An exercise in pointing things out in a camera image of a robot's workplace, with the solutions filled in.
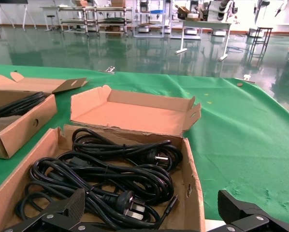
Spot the cardboard box with torn lid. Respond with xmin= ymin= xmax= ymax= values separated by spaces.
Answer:
xmin=0 ymin=84 xmax=207 ymax=232

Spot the green table cloth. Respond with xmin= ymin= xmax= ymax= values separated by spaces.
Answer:
xmin=0 ymin=63 xmax=289 ymax=222

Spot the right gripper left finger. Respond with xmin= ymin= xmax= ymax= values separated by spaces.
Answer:
xmin=4 ymin=188 xmax=116 ymax=232

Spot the cardboard box with intact lid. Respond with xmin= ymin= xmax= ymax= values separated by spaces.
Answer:
xmin=0 ymin=71 xmax=90 ymax=160

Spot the black power cable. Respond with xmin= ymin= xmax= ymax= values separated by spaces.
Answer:
xmin=29 ymin=154 xmax=174 ymax=211
xmin=71 ymin=127 xmax=184 ymax=173
xmin=15 ymin=182 xmax=166 ymax=230
xmin=0 ymin=91 xmax=48 ymax=121

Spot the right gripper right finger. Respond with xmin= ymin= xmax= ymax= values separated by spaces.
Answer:
xmin=212 ymin=189 xmax=289 ymax=232

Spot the black metal stand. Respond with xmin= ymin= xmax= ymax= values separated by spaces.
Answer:
xmin=248 ymin=26 xmax=274 ymax=66

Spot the metal shelf trolley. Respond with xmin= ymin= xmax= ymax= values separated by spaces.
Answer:
xmin=95 ymin=6 xmax=133 ymax=38
xmin=58 ymin=6 xmax=99 ymax=34

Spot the white work table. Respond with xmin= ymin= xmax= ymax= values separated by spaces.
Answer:
xmin=175 ymin=19 xmax=233 ymax=61

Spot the white metal rack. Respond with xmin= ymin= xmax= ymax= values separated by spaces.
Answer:
xmin=133 ymin=0 xmax=172 ymax=39

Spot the metal table clip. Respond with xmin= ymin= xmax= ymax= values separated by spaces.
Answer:
xmin=98 ymin=65 xmax=116 ymax=75

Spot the round metal stool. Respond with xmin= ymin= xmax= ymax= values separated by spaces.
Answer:
xmin=44 ymin=14 xmax=58 ymax=32

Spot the whiteboard on metal stand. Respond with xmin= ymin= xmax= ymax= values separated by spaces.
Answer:
xmin=0 ymin=0 xmax=38 ymax=31

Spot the thin black jack cable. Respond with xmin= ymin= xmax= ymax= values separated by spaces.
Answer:
xmin=159 ymin=194 xmax=179 ymax=224

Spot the white table clamp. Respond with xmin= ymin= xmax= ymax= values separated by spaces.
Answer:
xmin=242 ymin=74 xmax=256 ymax=85

